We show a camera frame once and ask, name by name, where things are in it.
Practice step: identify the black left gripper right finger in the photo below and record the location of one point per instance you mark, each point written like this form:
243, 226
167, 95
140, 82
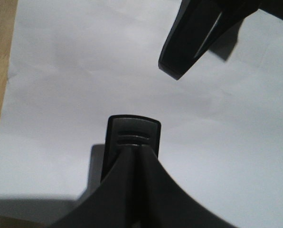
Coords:
166, 204

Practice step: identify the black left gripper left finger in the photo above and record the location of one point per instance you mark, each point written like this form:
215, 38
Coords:
110, 205

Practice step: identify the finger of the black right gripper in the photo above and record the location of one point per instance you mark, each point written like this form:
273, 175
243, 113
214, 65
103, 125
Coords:
198, 24

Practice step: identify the black orange stapler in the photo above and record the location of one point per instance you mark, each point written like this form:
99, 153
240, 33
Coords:
129, 130

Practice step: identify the white paper sheets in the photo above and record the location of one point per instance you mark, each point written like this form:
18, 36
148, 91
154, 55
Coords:
74, 63

